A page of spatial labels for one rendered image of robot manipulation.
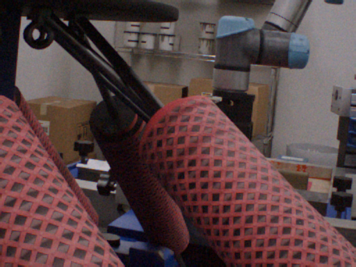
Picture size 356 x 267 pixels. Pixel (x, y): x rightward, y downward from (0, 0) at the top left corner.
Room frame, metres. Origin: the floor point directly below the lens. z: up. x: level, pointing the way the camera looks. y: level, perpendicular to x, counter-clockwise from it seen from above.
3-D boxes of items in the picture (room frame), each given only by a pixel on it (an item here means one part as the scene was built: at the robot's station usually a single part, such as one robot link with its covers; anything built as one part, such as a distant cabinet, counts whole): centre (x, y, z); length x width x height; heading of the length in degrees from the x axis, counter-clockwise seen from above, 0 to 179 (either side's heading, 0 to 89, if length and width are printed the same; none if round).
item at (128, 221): (0.88, 0.03, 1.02); 0.17 x 0.06 x 0.05; 165
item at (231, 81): (1.30, -0.10, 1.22); 0.08 x 0.08 x 0.05
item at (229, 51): (1.30, -0.10, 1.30); 0.09 x 0.08 x 0.11; 94
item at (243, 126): (1.29, -0.11, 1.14); 0.09 x 0.08 x 0.12; 75
